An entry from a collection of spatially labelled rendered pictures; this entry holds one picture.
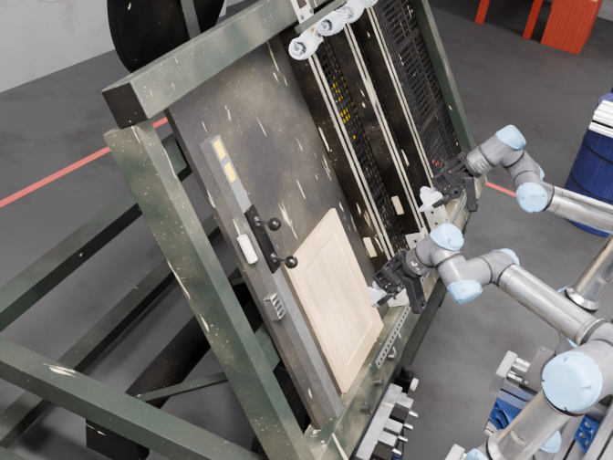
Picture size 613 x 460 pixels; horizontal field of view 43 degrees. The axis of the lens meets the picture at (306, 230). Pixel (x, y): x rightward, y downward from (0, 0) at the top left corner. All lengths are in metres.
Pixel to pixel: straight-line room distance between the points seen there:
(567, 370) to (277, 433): 0.88
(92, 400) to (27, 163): 2.88
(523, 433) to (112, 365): 2.34
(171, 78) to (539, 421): 1.17
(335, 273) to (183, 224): 0.78
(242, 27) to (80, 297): 2.26
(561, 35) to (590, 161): 3.46
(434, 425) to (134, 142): 2.34
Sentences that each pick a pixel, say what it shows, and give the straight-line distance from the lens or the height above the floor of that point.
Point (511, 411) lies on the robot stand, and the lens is 2.69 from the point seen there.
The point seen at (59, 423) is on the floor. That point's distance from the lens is 3.61.
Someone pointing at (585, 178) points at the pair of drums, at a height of 0.35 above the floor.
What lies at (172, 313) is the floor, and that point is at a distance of 4.09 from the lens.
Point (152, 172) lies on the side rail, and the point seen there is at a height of 1.72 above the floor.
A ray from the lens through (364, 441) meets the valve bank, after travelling 2.65.
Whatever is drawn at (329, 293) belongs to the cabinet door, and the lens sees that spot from 2.54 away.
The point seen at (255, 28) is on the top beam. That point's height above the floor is 1.90.
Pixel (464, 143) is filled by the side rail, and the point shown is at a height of 1.00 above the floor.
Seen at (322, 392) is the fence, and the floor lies 0.98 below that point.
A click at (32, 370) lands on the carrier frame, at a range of 2.73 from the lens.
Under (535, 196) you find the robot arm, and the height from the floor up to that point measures 1.71.
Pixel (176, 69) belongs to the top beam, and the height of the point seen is 1.91.
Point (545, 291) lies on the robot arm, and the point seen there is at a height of 1.63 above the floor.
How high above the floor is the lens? 2.73
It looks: 35 degrees down
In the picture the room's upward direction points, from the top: 10 degrees clockwise
